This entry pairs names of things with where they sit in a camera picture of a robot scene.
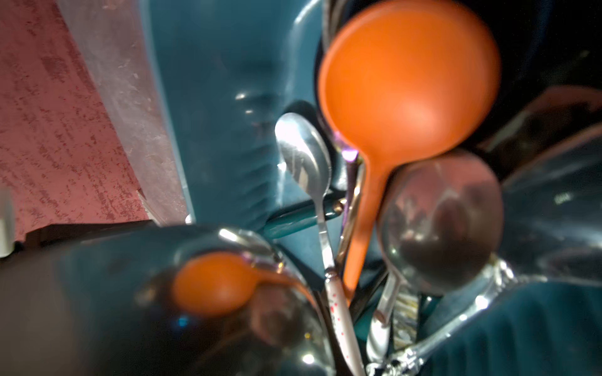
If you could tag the orange plastic spoon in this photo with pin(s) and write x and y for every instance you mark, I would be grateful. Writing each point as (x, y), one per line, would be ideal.
(404, 81)

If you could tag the gold spoon green handle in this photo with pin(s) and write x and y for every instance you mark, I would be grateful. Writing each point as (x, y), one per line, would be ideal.
(300, 217)

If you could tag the silver spoon patterned handle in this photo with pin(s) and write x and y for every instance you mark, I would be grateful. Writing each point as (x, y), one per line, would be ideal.
(405, 319)

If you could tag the small silver spoon speckled handle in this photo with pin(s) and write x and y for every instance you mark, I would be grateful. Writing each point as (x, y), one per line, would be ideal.
(307, 160)

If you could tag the silver steel spoon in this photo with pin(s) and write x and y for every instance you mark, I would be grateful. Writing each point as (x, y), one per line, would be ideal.
(440, 221)

